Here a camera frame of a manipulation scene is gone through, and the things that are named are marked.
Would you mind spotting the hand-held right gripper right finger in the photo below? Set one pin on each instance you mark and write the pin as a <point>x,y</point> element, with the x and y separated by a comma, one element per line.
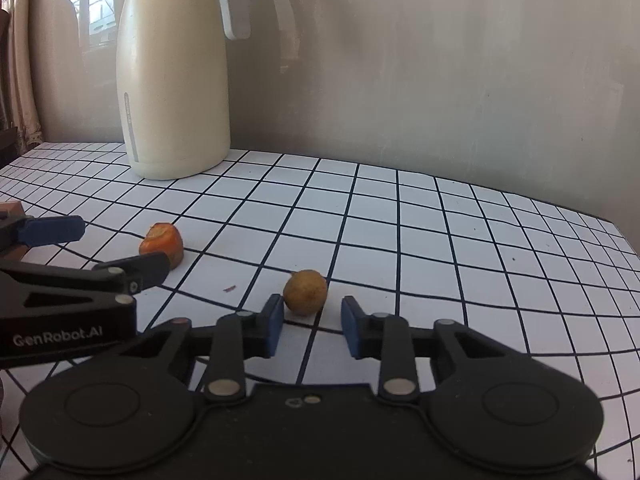
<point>350,327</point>

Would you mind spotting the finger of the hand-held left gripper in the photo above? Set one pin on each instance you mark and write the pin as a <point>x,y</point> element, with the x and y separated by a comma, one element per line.
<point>50,230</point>
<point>125,272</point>

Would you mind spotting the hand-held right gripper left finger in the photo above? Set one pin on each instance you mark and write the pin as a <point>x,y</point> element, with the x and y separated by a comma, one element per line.
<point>274,325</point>

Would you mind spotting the small brown round fruit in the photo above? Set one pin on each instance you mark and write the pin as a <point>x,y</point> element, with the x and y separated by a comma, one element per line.
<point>305,292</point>

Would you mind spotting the carrot piece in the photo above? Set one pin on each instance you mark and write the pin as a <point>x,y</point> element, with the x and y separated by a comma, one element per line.
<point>161,242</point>

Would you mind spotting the white grid tablecloth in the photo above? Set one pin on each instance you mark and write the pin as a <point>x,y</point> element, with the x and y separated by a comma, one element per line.
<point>450,260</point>

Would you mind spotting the beige patterned curtain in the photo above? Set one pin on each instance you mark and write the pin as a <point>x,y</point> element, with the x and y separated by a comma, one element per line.
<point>22,60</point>

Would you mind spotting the cream thermos jug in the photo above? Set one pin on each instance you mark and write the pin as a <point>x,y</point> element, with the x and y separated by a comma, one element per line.
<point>172,85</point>

